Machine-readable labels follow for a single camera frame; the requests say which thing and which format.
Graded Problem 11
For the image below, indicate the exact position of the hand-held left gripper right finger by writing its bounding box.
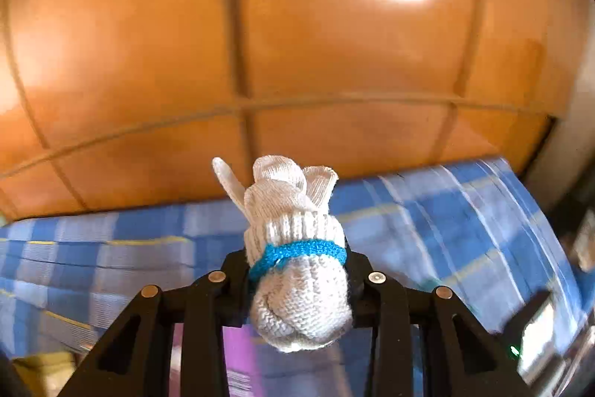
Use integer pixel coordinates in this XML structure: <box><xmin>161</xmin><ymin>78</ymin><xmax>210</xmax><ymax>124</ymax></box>
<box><xmin>344</xmin><ymin>250</ymin><xmax>535</xmax><ymax>397</ymax></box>

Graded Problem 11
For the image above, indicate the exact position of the wooden wardrobe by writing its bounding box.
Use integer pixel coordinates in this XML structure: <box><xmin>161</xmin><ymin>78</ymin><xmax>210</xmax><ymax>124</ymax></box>
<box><xmin>0</xmin><ymin>0</ymin><xmax>595</xmax><ymax>221</ymax></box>

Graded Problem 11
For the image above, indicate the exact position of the blue plaid bedsheet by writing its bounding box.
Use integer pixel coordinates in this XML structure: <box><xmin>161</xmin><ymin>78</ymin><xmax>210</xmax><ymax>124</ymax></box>
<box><xmin>0</xmin><ymin>157</ymin><xmax>591</xmax><ymax>397</ymax></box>

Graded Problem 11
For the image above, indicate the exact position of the white socks blue band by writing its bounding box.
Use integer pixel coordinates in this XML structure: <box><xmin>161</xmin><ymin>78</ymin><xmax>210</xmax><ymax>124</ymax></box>
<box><xmin>212</xmin><ymin>154</ymin><xmax>354</xmax><ymax>353</ymax></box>

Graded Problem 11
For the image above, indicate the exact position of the purple carton box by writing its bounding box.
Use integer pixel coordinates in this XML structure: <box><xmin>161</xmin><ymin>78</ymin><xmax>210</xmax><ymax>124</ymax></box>
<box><xmin>222</xmin><ymin>326</ymin><xmax>263</xmax><ymax>397</ymax></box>

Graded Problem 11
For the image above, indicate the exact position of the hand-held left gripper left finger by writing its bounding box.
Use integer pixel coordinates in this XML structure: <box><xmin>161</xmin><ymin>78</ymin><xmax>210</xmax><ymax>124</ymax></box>
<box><xmin>58</xmin><ymin>250</ymin><xmax>254</xmax><ymax>397</ymax></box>

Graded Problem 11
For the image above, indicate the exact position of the yellow glossy cloth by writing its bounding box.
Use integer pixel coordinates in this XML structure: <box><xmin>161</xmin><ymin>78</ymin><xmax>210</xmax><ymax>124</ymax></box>
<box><xmin>12</xmin><ymin>353</ymin><xmax>77</xmax><ymax>397</ymax></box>

